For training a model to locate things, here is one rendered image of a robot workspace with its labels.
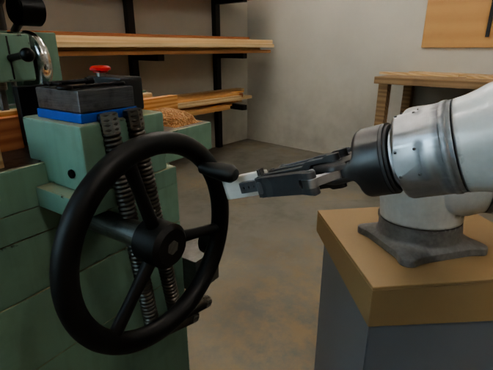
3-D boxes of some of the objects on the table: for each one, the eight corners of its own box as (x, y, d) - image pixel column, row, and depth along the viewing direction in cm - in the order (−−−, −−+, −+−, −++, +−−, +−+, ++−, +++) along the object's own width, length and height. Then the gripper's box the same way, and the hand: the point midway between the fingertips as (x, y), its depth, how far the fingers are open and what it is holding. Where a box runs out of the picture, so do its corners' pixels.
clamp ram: (50, 151, 56) (38, 89, 53) (23, 144, 60) (11, 86, 57) (102, 139, 63) (95, 84, 60) (75, 134, 67) (67, 81, 64)
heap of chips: (175, 128, 75) (174, 113, 74) (132, 121, 82) (131, 108, 81) (202, 121, 82) (202, 108, 81) (161, 116, 88) (160, 103, 87)
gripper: (406, 113, 44) (245, 153, 58) (372, 132, 34) (188, 175, 48) (420, 175, 45) (259, 199, 59) (392, 211, 35) (205, 230, 49)
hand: (246, 185), depth 52 cm, fingers closed
